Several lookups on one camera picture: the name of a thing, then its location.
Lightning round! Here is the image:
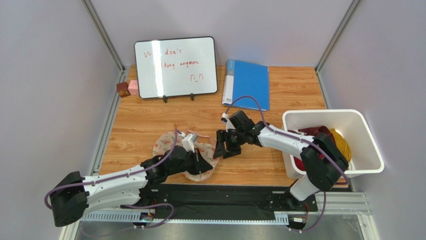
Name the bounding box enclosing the pink cube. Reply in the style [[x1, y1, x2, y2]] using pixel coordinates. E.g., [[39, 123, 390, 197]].
[[128, 79, 139, 96]]

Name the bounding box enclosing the dark red clothes pile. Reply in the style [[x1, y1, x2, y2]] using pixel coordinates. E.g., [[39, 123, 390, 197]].
[[289, 126, 336, 171]]

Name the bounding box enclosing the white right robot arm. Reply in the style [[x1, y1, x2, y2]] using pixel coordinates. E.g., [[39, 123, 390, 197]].
[[213, 110, 349, 201]]

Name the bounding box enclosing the blue file folder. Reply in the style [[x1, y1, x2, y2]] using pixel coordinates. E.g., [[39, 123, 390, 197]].
[[221, 59, 270, 111]]

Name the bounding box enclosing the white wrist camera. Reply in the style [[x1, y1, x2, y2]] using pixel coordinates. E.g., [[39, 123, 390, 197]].
[[221, 112, 235, 132], [181, 133, 198, 153]]

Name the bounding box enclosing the floral mesh laundry bag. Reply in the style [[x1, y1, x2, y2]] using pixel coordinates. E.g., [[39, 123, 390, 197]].
[[152, 130, 220, 182]]

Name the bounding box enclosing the white dry-erase board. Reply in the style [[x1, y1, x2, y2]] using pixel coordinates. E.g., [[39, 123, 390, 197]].
[[133, 36, 218, 101]]

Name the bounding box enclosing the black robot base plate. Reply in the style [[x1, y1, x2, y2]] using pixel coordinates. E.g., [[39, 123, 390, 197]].
[[136, 184, 318, 221]]

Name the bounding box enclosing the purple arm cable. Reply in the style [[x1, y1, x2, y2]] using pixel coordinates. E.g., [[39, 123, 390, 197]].
[[44, 128, 175, 231], [221, 95, 351, 233]]

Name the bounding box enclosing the brown cube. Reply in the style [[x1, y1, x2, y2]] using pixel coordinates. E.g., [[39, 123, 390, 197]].
[[116, 81, 131, 98]]

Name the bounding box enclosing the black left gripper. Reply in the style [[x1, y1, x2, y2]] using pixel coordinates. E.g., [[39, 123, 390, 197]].
[[167, 147, 213, 176]]

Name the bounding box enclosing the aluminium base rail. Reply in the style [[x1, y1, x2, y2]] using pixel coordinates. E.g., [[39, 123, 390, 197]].
[[60, 184, 375, 240]]

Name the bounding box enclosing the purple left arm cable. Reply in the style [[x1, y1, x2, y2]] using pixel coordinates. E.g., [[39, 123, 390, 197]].
[[44, 128, 175, 231]]

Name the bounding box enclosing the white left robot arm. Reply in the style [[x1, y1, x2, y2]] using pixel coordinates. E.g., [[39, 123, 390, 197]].
[[47, 146, 214, 227]]

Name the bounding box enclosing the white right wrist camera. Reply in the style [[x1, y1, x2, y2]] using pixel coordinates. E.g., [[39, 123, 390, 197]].
[[221, 112, 235, 132]]

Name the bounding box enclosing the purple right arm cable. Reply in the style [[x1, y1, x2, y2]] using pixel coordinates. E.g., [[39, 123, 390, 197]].
[[221, 95, 351, 233]]

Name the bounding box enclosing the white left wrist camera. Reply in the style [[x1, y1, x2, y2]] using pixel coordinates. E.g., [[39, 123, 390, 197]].
[[181, 133, 198, 153]]

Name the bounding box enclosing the yellow garment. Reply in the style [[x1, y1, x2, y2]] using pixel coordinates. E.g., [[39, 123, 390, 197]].
[[329, 128, 352, 162]]

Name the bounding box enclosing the white plastic bin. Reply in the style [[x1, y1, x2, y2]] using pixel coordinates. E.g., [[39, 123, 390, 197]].
[[282, 109, 385, 178]]

